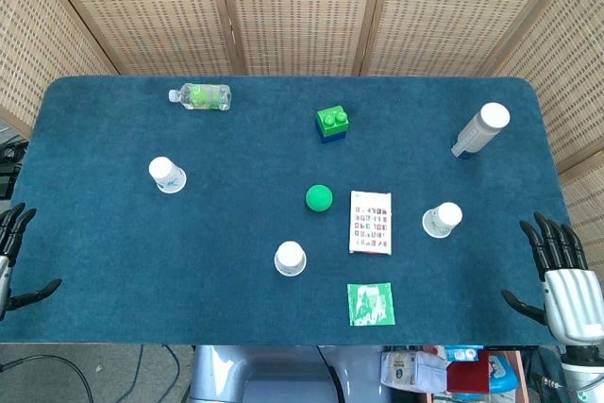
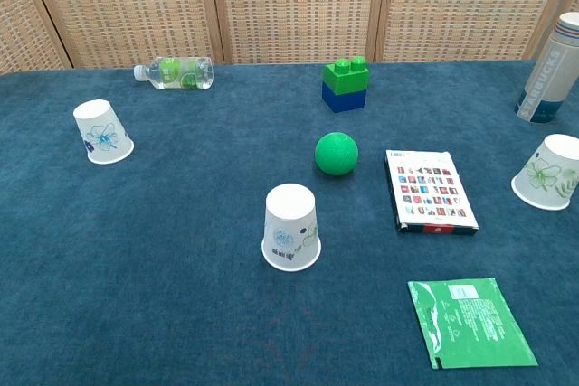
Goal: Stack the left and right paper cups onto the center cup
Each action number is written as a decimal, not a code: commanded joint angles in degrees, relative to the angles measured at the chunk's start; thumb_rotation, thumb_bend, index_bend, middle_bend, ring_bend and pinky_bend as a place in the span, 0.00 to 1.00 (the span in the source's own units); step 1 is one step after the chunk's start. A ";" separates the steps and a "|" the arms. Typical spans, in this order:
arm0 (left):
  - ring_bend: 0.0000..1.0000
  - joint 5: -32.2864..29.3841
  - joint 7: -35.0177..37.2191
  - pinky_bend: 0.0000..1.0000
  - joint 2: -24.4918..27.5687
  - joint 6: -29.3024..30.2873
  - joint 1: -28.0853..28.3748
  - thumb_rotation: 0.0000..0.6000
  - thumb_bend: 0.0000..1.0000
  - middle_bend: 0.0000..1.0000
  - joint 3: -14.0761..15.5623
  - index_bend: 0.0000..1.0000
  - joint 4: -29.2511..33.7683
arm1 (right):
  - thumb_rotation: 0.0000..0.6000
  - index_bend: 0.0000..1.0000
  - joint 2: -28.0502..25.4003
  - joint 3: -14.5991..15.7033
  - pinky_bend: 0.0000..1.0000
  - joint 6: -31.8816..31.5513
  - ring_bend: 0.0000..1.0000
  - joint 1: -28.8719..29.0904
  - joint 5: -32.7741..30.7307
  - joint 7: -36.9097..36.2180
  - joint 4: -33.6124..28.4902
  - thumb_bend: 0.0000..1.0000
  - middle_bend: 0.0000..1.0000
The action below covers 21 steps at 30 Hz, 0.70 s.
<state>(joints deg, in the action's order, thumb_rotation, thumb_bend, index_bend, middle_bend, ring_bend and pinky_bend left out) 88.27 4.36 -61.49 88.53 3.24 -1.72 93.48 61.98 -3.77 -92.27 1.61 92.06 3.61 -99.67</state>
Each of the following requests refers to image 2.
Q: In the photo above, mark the paper cup blue flower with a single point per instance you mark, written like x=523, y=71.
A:
x=103, y=135

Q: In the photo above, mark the green ball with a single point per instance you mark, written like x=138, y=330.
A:
x=336, y=153

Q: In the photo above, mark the clear bottle green label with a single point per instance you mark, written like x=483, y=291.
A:
x=181, y=73

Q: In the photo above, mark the white box with picture grid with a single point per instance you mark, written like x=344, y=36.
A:
x=429, y=191

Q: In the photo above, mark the white Starbucks tumbler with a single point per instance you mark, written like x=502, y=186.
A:
x=549, y=74

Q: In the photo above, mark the green foil packet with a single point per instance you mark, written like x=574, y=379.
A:
x=470, y=322

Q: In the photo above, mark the blue tablecloth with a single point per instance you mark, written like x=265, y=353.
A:
x=181, y=246

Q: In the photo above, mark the paper cup green flower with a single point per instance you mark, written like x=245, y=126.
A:
x=545, y=176

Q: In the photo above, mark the green toy building block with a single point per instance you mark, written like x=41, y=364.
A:
x=346, y=75

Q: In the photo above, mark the blue toy building block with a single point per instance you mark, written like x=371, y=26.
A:
x=344, y=100

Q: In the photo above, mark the paper cup blue round print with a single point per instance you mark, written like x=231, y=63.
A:
x=290, y=228

